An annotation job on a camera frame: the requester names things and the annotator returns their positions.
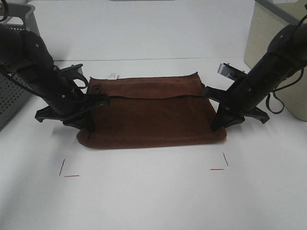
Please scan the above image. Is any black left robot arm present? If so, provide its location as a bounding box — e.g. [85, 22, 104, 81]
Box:
[0, 25, 94, 131]

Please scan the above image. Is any grey perforated laundry basket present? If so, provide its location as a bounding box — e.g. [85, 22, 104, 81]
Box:
[0, 3, 40, 131]

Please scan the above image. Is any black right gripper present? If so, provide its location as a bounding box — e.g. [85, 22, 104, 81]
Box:
[211, 64, 271, 131]

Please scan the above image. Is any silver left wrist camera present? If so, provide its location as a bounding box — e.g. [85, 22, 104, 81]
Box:
[60, 64, 83, 75]

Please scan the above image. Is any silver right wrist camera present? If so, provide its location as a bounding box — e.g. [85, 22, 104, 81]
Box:
[217, 63, 244, 81]

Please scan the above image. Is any white towel label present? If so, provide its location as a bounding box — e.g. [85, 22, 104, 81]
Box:
[107, 73, 119, 81]

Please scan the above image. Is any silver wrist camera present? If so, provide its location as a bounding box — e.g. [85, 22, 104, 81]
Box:
[217, 63, 244, 81]
[60, 64, 83, 75]

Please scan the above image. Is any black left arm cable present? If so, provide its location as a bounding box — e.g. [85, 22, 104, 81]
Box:
[71, 71, 88, 91]

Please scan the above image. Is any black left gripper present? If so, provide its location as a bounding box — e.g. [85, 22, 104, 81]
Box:
[35, 65, 96, 132]

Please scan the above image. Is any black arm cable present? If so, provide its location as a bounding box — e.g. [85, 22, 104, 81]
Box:
[266, 69, 307, 115]
[71, 71, 88, 91]

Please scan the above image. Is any brown towel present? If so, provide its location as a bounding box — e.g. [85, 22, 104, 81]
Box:
[76, 73, 226, 149]

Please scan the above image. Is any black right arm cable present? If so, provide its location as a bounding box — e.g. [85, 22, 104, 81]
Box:
[266, 69, 307, 115]

